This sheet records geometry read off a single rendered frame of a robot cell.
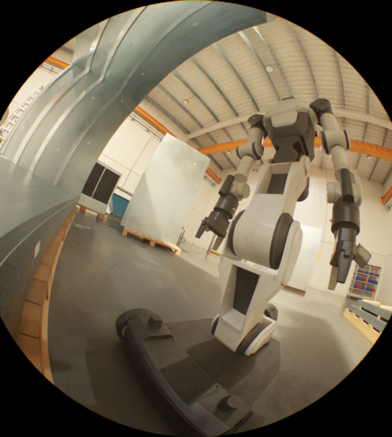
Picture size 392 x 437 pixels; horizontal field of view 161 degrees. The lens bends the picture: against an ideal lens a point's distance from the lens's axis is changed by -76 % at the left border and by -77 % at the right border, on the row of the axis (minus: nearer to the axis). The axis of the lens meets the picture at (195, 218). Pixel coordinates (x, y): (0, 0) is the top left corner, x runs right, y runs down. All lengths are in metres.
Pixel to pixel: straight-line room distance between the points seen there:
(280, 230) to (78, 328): 0.78
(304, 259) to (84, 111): 7.02
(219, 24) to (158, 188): 3.79
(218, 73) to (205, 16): 5.97
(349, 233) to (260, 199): 0.25
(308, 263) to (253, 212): 4.54
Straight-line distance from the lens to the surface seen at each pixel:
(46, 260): 0.81
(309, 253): 4.87
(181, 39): 2.85
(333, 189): 0.46
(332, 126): 0.73
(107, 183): 4.38
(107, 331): 0.73
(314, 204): 10.25
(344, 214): 0.39
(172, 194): 3.79
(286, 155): 0.58
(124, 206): 5.91
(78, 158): 3.39
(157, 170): 3.83
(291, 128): 0.68
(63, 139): 3.57
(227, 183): 0.56
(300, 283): 4.83
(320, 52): 7.86
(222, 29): 2.63
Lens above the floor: 0.55
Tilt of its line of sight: 8 degrees up
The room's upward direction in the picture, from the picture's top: 21 degrees clockwise
